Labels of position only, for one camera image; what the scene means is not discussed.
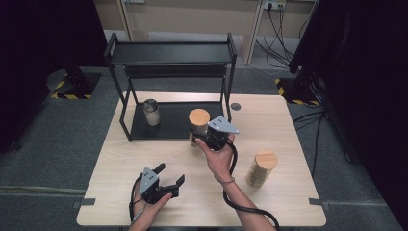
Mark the grey tape strip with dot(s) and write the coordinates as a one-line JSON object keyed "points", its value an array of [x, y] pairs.
{"points": [[317, 202], [85, 202]]}

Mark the white power strip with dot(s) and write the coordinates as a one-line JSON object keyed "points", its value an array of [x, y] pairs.
{"points": [[274, 4]]}

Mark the black metal shelf rack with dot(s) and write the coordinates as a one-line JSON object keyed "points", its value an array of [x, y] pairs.
{"points": [[173, 53]]}

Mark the glass jar with silver lid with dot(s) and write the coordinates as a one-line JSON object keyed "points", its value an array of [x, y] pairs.
{"points": [[152, 112]]}

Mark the wooden-lid glass jar brown contents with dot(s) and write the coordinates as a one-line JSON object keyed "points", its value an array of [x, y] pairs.
{"points": [[199, 118]]}

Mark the white furniture leg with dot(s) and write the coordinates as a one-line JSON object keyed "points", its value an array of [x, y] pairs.
{"points": [[255, 32], [125, 19]]}

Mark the black round table grommet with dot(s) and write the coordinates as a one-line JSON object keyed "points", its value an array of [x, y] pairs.
{"points": [[235, 107]]}

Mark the black stand base striped tape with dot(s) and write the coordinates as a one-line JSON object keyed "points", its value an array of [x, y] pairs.
{"points": [[77, 85], [296, 93]]}

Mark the person's right hand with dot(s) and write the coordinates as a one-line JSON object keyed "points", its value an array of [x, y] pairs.
{"points": [[219, 162]]}

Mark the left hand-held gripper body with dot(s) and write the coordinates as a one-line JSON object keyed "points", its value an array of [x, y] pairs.
{"points": [[150, 184]]}

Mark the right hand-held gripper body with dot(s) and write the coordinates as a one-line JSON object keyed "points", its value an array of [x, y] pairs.
{"points": [[219, 128]]}

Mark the black curtain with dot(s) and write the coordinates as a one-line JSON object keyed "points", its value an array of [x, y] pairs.
{"points": [[369, 80], [38, 48]]}

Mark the thin wrist band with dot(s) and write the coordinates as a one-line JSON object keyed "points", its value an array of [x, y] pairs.
{"points": [[224, 183]]}

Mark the wooden-lid glass jar pale contents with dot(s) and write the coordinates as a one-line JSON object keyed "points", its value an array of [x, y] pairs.
{"points": [[260, 170]]}

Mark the person's left hand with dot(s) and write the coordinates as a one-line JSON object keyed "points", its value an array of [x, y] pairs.
{"points": [[149, 210]]}

